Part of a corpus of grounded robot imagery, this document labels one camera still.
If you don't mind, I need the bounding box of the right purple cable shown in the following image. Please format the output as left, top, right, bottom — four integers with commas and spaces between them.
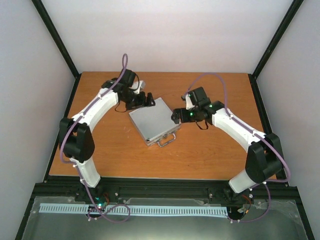
183, 72, 292, 224

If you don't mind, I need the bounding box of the black aluminium frame rail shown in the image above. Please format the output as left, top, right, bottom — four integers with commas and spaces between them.
30, 176, 302, 207

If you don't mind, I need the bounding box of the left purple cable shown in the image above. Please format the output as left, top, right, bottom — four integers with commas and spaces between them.
59, 53, 131, 223

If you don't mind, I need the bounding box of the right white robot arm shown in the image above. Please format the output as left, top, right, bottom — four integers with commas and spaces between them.
171, 87, 285, 194

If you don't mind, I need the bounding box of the aluminium poker case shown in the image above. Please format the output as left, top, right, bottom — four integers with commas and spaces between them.
129, 97, 181, 148

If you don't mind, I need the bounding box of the purple cable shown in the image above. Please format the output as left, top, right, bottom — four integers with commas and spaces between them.
183, 72, 292, 224
59, 53, 131, 223

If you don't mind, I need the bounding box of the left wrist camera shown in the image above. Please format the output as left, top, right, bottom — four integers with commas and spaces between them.
131, 80, 146, 95

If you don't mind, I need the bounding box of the white slotted cable duct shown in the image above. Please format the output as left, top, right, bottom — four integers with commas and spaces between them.
38, 203, 228, 218

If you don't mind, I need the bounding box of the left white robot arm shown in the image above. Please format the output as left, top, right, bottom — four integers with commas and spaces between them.
58, 69, 156, 202

